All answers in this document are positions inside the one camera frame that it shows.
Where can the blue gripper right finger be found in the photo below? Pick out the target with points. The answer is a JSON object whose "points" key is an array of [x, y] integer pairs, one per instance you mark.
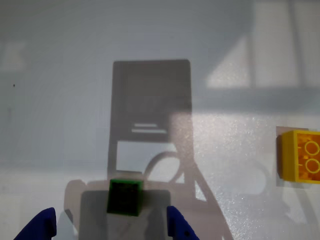
{"points": [[178, 227]]}

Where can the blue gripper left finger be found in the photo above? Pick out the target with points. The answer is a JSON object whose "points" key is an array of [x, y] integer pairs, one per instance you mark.
{"points": [[42, 225]]}

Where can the green lego brick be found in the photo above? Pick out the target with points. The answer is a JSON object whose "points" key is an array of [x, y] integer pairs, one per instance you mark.
{"points": [[125, 197]]}

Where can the yellow lego brick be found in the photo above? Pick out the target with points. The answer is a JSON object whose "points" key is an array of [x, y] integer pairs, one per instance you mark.
{"points": [[290, 155]]}

